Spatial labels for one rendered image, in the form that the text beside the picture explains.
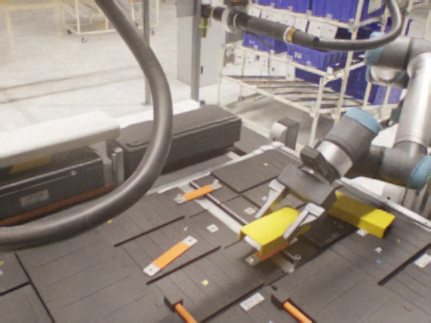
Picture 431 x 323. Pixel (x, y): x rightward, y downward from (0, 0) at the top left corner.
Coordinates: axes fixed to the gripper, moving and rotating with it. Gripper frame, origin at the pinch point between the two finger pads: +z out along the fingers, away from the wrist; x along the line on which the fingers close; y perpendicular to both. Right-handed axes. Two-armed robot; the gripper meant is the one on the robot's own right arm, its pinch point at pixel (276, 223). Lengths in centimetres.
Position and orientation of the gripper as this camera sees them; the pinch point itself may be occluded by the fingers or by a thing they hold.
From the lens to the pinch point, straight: 99.2
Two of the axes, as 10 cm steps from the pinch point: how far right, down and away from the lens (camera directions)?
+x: -6.2, -4.0, 6.8
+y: 4.2, 5.7, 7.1
